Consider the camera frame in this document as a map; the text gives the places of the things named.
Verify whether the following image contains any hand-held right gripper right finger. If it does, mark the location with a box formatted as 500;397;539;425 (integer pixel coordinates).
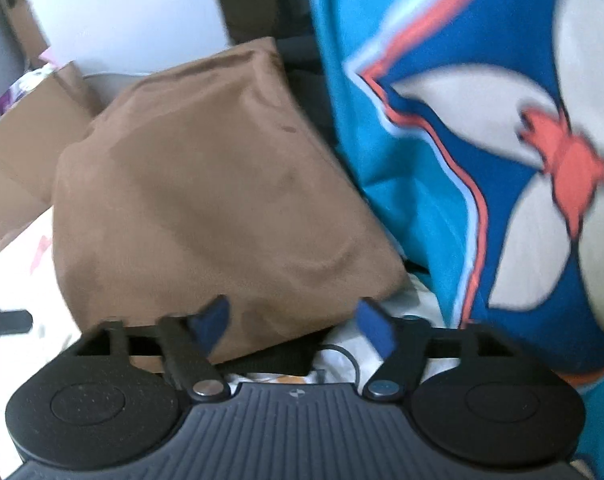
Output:
357;297;525;403

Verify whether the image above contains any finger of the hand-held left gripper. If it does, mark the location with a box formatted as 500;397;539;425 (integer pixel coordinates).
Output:
0;310;34;336

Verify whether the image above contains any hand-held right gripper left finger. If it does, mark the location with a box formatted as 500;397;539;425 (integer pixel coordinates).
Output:
74;295;231;403

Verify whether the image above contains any brown printed t-shirt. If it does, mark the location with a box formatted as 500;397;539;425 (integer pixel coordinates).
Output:
52;36;410;367

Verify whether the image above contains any cream bear printed blanket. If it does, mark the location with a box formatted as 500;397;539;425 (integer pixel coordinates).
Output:
0;205;450;480

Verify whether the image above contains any folded cardboard sheet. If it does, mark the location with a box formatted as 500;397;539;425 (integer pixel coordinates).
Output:
0;60;105;253

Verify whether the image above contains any teal printed cloth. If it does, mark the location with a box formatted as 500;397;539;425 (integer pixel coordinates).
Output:
307;0;604;480

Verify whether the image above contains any thin black cable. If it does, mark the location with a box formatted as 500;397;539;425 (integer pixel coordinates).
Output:
317;342;363;386

